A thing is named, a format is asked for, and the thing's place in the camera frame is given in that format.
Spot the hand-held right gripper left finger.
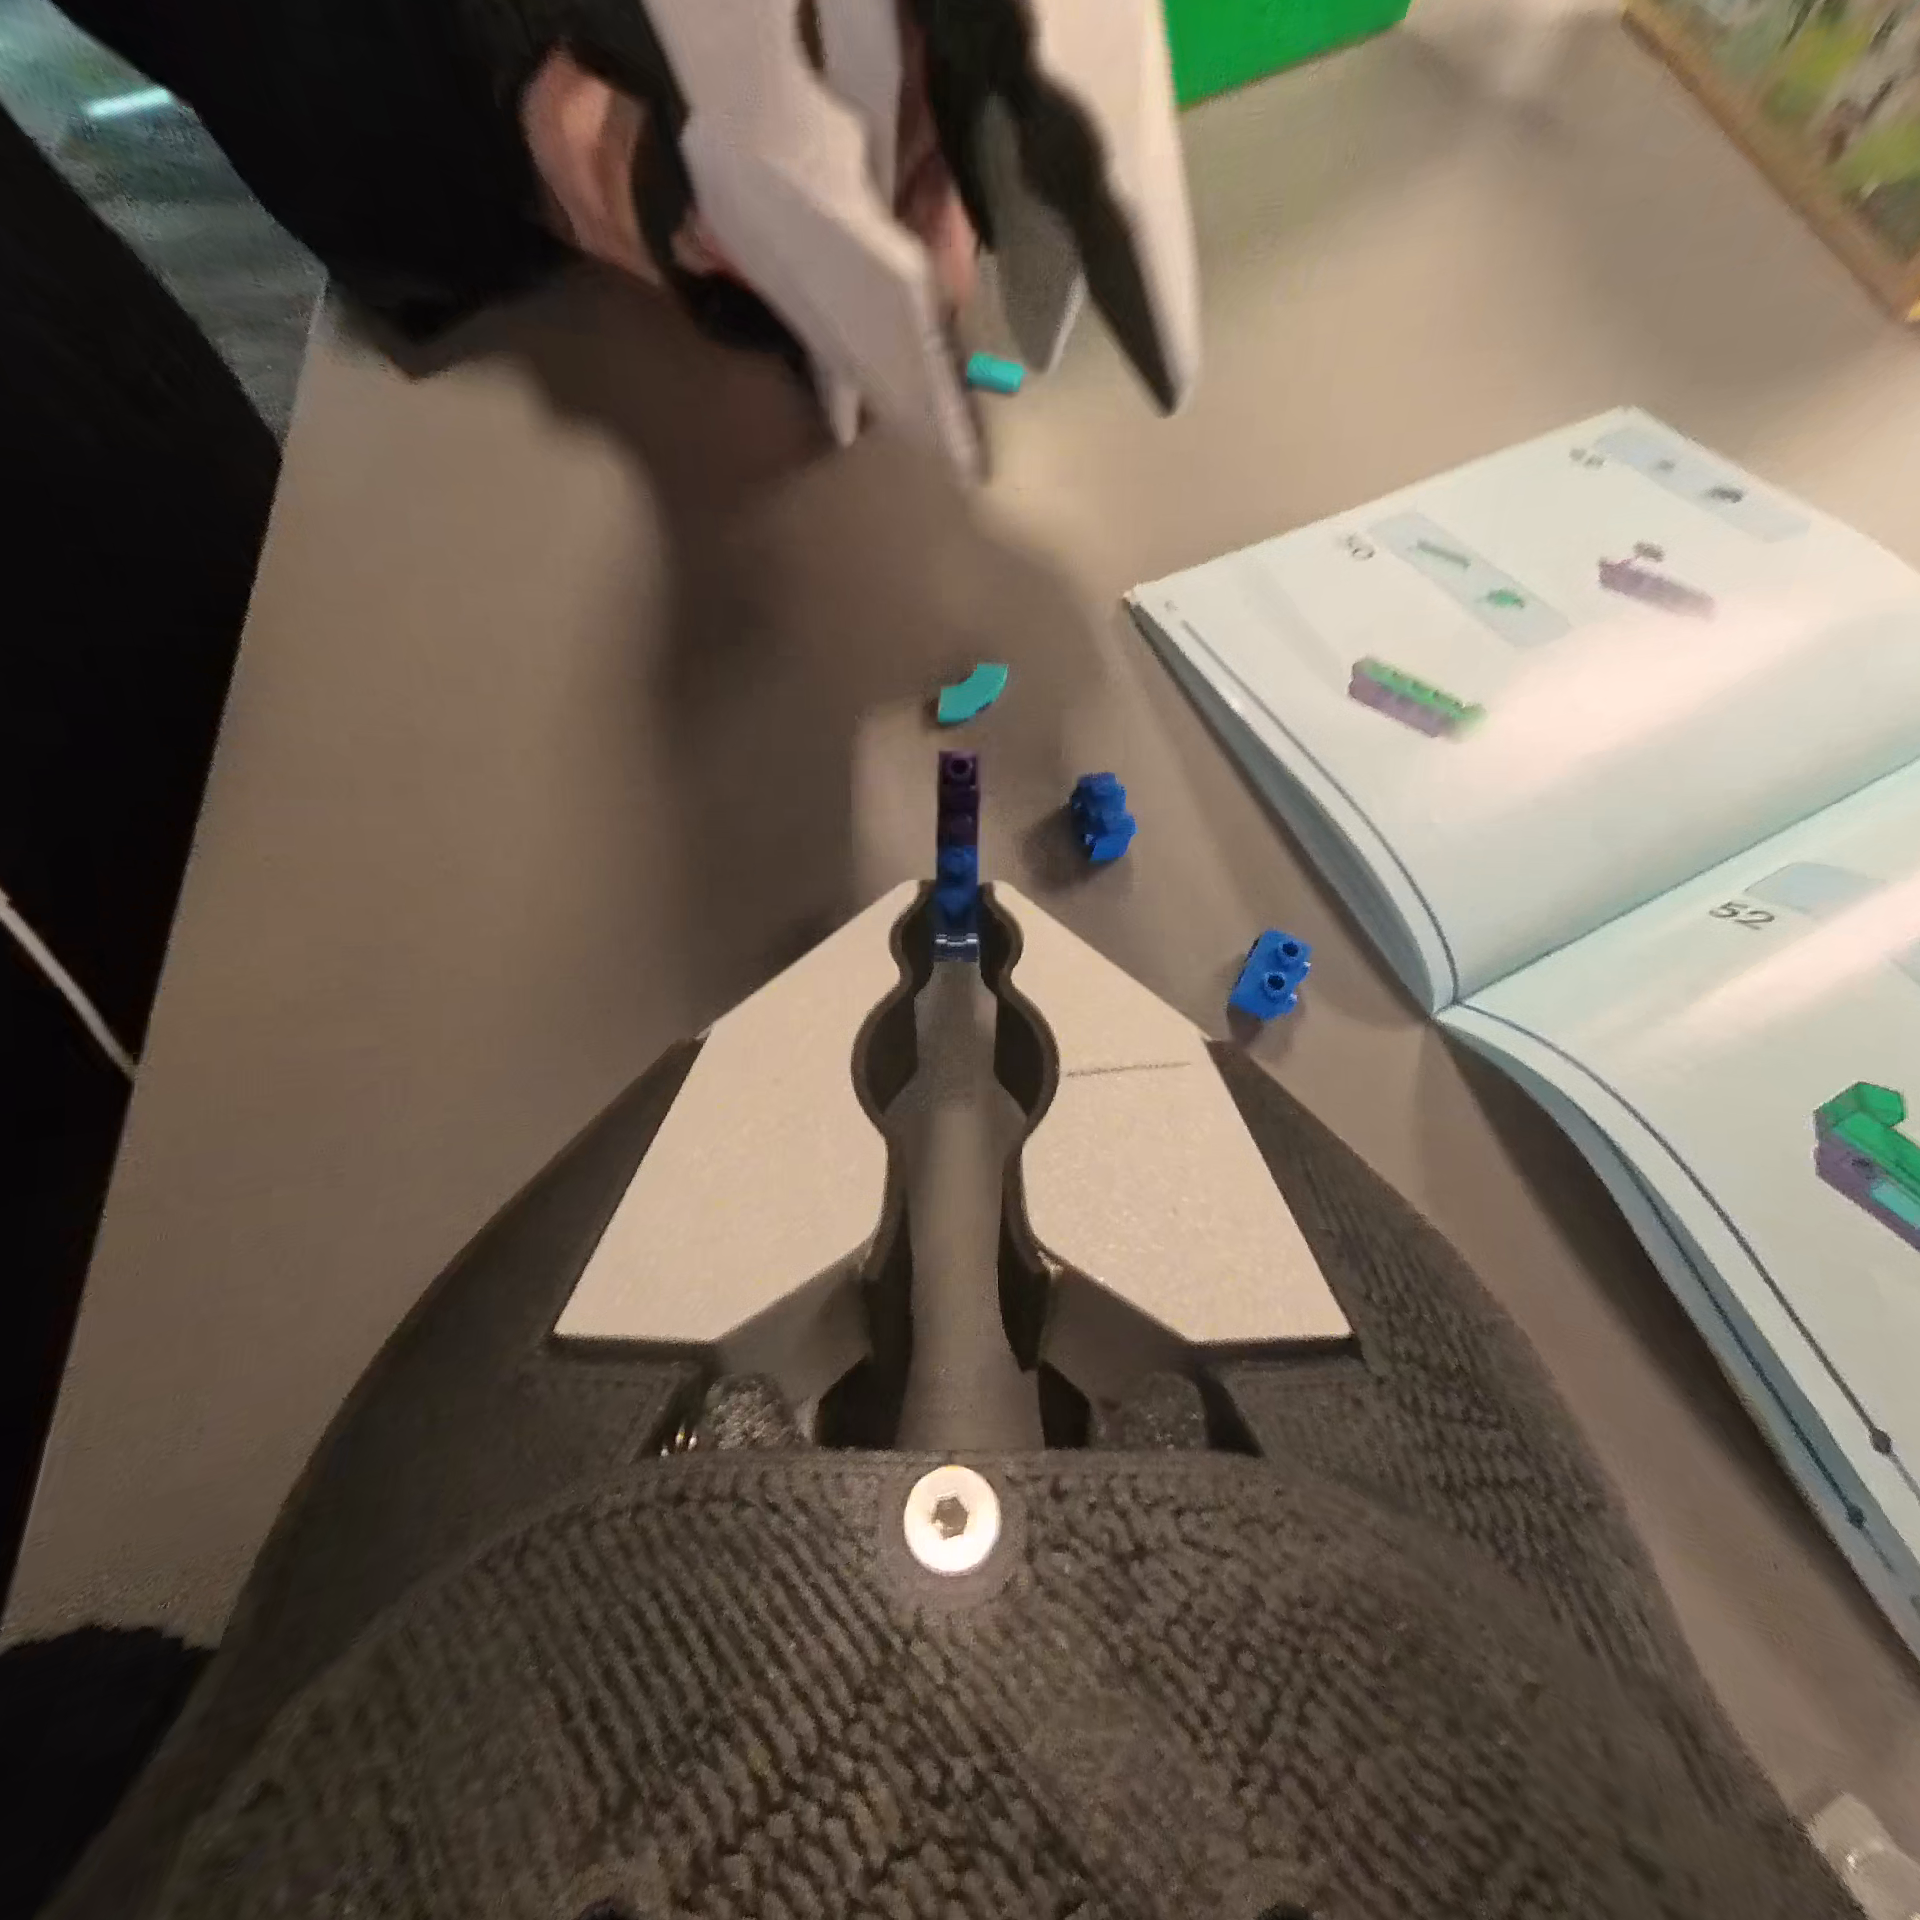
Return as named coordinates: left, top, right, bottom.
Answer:
left=547, top=877, right=943, bottom=1442

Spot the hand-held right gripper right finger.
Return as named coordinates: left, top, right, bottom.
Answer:
left=975, top=877, right=1357, bottom=1442

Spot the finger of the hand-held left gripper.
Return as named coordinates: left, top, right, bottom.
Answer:
left=975, top=0, right=1204, bottom=417
left=660, top=0, right=995, bottom=487

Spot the green plastic bin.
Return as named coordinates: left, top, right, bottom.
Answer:
left=1166, top=0, right=1413, bottom=110

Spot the blue purple toy brick assembly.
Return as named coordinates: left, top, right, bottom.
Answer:
left=933, top=750, right=992, bottom=963

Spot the light blue instruction booklet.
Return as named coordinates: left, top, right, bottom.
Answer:
left=1127, top=406, right=1920, bottom=1658

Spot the person's left forearm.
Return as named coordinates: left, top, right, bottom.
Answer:
left=53, top=0, right=693, bottom=346

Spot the colourful toy set box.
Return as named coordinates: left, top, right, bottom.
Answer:
left=1621, top=0, right=1920, bottom=319

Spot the person's left hand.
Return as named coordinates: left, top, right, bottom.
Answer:
left=514, top=46, right=744, bottom=294

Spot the white cord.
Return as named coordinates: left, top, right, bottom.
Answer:
left=0, top=885, right=141, bottom=1076

